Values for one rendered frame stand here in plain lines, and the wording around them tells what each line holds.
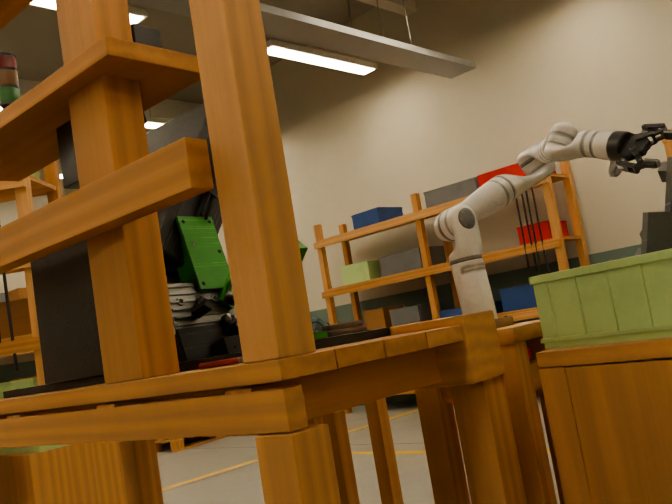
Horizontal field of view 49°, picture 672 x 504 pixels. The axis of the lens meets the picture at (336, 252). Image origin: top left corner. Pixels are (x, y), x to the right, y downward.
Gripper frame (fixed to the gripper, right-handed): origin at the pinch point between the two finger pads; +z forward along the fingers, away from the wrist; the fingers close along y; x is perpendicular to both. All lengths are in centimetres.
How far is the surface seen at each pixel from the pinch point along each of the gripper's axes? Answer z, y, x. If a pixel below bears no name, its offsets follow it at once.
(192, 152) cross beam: -17, -81, -78
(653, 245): 13.6, -29.6, -2.7
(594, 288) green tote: 5.7, -41.9, -0.6
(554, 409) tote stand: 3, -65, 15
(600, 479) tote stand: 16, -73, 23
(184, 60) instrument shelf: -50, -60, -82
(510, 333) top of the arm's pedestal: -17, -53, 12
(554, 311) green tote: -3.9, -47.4, 4.6
